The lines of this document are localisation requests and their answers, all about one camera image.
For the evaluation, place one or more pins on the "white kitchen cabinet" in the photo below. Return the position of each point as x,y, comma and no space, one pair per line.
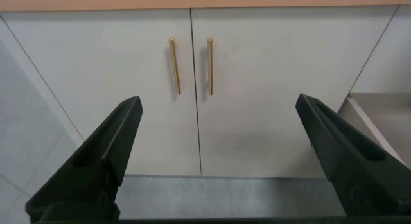
205,0

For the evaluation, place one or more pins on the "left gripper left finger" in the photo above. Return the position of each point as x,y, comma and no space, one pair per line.
106,163

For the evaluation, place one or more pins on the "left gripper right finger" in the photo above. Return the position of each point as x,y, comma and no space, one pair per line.
337,143

